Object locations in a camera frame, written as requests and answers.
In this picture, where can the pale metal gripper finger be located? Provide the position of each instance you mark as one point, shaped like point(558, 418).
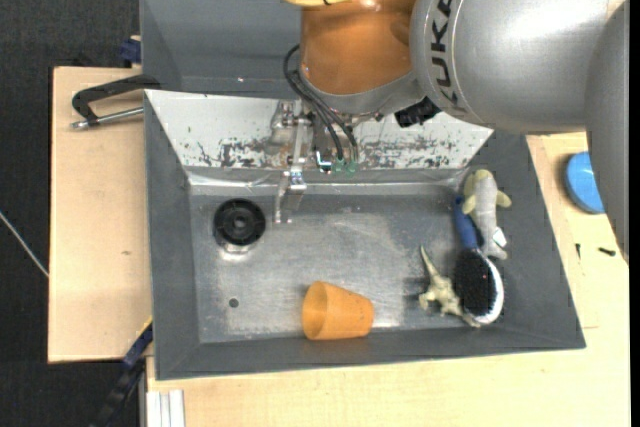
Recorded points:
point(297, 187)
point(280, 205)

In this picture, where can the black round cap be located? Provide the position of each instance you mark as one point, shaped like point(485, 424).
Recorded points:
point(239, 222)

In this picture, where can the grey metal bin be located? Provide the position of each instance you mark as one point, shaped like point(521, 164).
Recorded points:
point(320, 265)

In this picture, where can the orange plastic cup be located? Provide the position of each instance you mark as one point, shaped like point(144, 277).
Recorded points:
point(345, 312)

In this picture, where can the cream toy dinosaur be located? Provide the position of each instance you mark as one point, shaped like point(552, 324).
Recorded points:
point(441, 292)

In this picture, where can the pale wood flat board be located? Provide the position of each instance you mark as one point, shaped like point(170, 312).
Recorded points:
point(100, 225)

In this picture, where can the grey and yellow plush toy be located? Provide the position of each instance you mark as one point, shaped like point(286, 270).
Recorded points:
point(485, 210)

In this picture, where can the blue round object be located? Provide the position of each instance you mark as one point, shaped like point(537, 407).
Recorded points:
point(580, 182)

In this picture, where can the black cylinder on white bracket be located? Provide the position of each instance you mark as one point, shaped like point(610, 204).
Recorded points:
point(415, 112)

